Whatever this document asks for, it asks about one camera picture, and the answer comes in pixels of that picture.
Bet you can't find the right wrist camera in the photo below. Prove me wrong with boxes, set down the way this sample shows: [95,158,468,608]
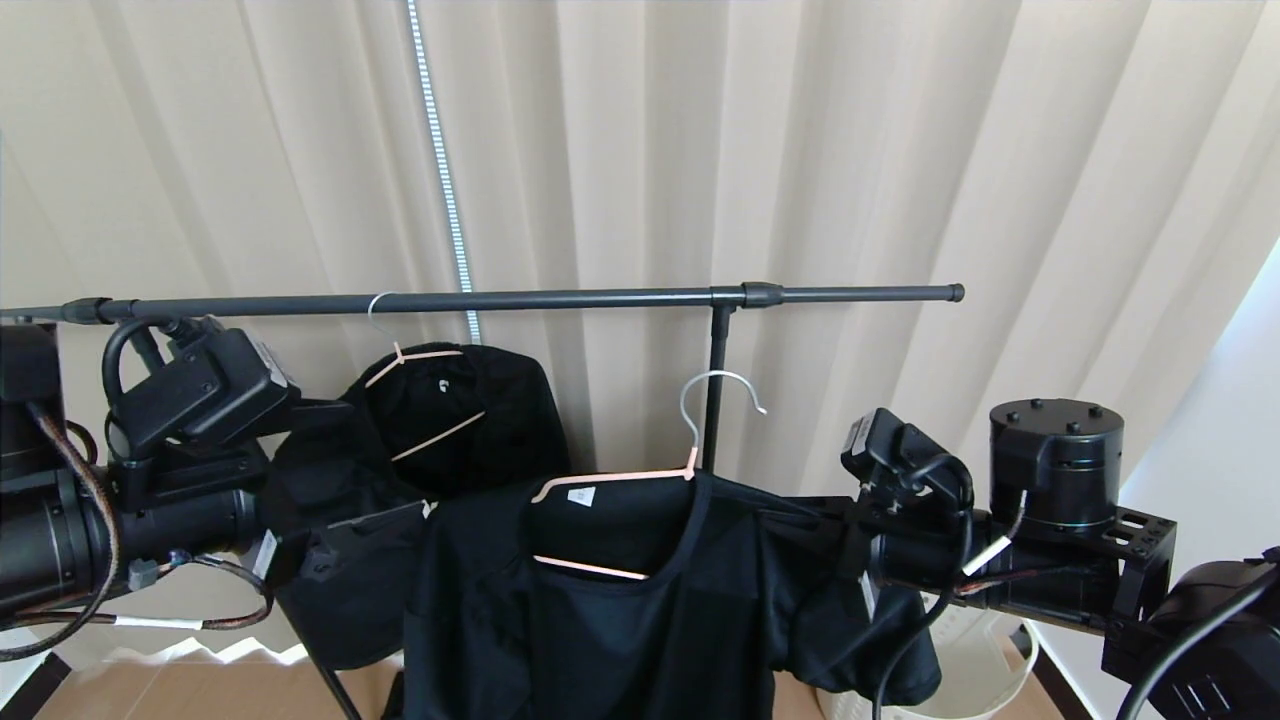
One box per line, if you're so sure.
[840,407,977,513]

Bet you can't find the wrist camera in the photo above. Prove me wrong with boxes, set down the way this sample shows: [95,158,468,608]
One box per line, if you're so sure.
[840,407,977,513]
[103,315,302,513]

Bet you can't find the beige curtain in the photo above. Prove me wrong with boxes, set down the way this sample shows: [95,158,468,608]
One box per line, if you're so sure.
[0,0,1280,661]

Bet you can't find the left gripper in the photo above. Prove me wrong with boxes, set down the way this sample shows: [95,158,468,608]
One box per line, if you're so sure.
[105,398,432,593]

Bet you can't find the black garment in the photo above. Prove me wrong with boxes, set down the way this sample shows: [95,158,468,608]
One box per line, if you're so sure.
[385,470,944,720]

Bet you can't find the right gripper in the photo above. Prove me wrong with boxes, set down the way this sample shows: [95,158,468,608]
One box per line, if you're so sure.
[841,503,1009,617]

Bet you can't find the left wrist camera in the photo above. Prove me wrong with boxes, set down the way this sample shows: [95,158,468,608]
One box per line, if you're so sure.
[103,315,302,513]

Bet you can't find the black shorts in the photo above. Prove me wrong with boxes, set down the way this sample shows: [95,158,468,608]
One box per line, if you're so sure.
[262,342,574,671]

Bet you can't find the pink clothes hanger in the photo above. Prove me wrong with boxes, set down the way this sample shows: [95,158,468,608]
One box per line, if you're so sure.
[365,292,488,464]
[530,370,770,583]

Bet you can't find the white laundry basket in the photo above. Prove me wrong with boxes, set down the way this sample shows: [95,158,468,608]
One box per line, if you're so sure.
[815,590,1041,720]

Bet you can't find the black clothes rack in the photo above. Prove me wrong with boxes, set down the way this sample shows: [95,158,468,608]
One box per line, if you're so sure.
[0,282,967,720]

